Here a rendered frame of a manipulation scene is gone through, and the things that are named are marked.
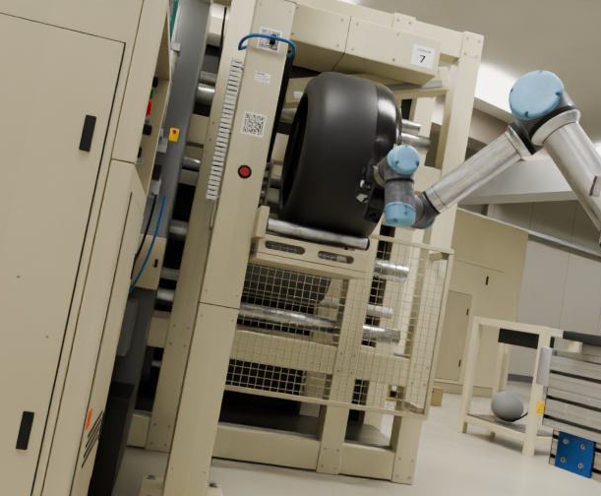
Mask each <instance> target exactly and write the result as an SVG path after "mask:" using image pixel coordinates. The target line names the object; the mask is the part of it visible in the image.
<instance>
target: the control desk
mask: <svg viewBox="0 0 601 496"><path fill-rule="evenodd" d="M170 80H171V60H170V27H169V0H0V496H87V495H88V490H89V485H90V478H91V475H92V470H93V465H94V460H95V455H96V450H97V445H98V440H99V439H100V434H101V429H102V424H103V419H104V415H105V412H104V411H105V406H106V401H107V396H108V391H109V386H110V381H111V376H112V371H113V366H114V361H115V356H116V351H117V346H118V342H119V337H120V332H121V328H122V323H123V318H124V313H125V308H126V303H127V298H128V293H129V288H130V283H131V279H132V277H133V272H134V268H135V263H136V258H137V249H138V244H139V239H140V234H141V229H142V224H143V219H144V211H145V206H146V201H147V195H148V191H149V187H150V178H151V173H152V168H153V163H154V158H155V153H156V148H157V144H158V139H159V134H160V129H161V124H162V119H163V114H164V109H165V104H166V100H167V95H168V90H169V85H170ZM91 409H92V413H91V418H90V426H89V427H88V429H87V430H86V426H87V422H88V417H89V412H90V410H91Z"/></svg>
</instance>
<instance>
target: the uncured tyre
mask: <svg viewBox="0 0 601 496"><path fill-rule="evenodd" d="M401 136H402V116H401V109H400V106H399V103H398V102H397V100H396V98H395V97H394V95H393V93H392V91H391V90H390V89H389V88H388V87H386V86H384V85H382V84H381V83H377V82H373V81H369V80H365V79H361V78H357V77H353V76H349V75H344V74H340V73H337V72H324V73H322V74H320V75H318V76H317V77H315V78H313V79H312V80H310V81H309V82H308V84H307V86H306V88H305V90H304V91H303V94H302V96H301V99H300V102H299V104H298V107H297V110H296V113H295V116H294V119H293V122H292V126H291V130H290V133H289V137H288V142H287V146H286V150H285V155H284V160H283V166H282V171H281V177H280V185H279V198H278V219H281V220H286V221H291V222H296V223H300V224H305V225H310V226H314V227H319V228H324V229H329V230H334V231H339V232H344V233H349V234H355V235H362V236H364V237H369V236H370V235H371V233H372V232H373V231H374V229H375V228H376V226H377V225H378V223H373V222H369V221H366V220H365V219H363V217H362V216H363V213H364V210H365V207H366V204H367V203H364V202H360V201H359V200H358V199H357V198H356V197H355V189H356V187H358V186H360V183H361V180H362V172H363V166H364V165H365V164H366V163H368V162H369V161H371V162H377V163H379V162H380V157H381V156H384V157H386V156H387V155H388V154H389V152H390V151H391V150H393V146H394V144H396V145H398V146H401ZM311 219H313V220H311ZM315 220H318V221H315ZM320 221H323V222H320ZM325 222H328V223H325ZM330 223H332V224H330Z"/></svg>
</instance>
